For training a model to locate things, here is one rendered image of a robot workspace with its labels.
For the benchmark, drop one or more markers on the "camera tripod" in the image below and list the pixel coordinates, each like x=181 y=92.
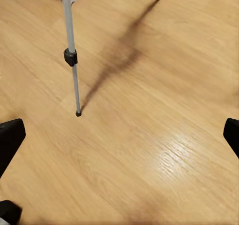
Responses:
x=70 y=54

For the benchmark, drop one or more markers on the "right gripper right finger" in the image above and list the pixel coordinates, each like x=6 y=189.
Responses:
x=231 y=134

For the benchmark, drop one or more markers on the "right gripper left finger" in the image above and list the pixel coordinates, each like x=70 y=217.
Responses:
x=12 y=134

